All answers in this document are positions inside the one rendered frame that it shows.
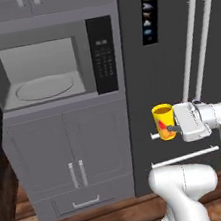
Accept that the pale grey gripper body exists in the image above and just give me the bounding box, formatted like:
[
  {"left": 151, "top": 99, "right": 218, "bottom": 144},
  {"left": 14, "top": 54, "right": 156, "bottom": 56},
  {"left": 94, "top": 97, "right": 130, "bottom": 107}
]
[{"left": 171, "top": 98, "right": 213, "bottom": 144}]

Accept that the grey lower cupboard door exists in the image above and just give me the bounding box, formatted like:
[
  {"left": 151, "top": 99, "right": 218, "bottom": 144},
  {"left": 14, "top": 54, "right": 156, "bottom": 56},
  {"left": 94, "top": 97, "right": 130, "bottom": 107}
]
[
  {"left": 61, "top": 98, "right": 138, "bottom": 188},
  {"left": 0, "top": 112, "right": 77, "bottom": 201}
]

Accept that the grey microwave oven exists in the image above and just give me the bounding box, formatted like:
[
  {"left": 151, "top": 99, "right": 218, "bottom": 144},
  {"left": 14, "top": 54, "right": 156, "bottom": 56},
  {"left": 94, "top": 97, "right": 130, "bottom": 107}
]
[{"left": 0, "top": 14, "right": 125, "bottom": 114}]

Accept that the yellow cup with orange print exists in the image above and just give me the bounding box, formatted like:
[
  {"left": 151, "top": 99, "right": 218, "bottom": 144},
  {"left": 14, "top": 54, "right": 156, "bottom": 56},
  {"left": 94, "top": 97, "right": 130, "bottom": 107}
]
[{"left": 149, "top": 102, "right": 179, "bottom": 143}]

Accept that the dark grey fridge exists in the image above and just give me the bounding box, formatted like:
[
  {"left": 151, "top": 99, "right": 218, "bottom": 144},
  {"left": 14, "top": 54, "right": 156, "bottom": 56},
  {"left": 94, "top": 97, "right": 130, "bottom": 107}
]
[{"left": 104, "top": 0, "right": 221, "bottom": 198}]

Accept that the grey drawer front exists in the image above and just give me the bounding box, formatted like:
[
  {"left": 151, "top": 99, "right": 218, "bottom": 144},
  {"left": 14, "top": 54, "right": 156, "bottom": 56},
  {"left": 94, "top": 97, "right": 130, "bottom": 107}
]
[{"left": 29, "top": 173, "right": 139, "bottom": 221}]

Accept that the round glass turntable plate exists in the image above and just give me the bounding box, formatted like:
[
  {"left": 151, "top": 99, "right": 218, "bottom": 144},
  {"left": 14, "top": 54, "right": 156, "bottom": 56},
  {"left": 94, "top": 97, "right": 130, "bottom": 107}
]
[{"left": 13, "top": 71, "right": 78, "bottom": 105}]

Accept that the white fridge drawer handle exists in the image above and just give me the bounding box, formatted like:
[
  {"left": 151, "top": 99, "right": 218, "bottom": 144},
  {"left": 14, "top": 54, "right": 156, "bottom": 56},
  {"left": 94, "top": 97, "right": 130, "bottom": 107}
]
[
  {"left": 149, "top": 144, "right": 221, "bottom": 171},
  {"left": 150, "top": 131, "right": 162, "bottom": 141}
]

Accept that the long white fridge door handle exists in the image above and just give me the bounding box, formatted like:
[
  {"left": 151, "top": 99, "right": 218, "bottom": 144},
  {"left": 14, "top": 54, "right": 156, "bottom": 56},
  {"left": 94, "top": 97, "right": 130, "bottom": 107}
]
[
  {"left": 178, "top": 0, "right": 221, "bottom": 102},
  {"left": 166, "top": 0, "right": 213, "bottom": 104}
]

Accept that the white cupboard door handle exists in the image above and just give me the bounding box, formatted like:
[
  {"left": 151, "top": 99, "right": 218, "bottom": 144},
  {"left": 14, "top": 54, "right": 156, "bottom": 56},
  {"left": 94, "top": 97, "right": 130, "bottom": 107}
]
[
  {"left": 67, "top": 161, "right": 80, "bottom": 190},
  {"left": 77, "top": 158, "right": 90, "bottom": 188}
]

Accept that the grey tall cabinet frame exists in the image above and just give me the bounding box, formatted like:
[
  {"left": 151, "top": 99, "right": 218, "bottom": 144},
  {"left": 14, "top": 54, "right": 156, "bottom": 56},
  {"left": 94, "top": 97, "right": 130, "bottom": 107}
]
[{"left": 0, "top": 0, "right": 152, "bottom": 221}]

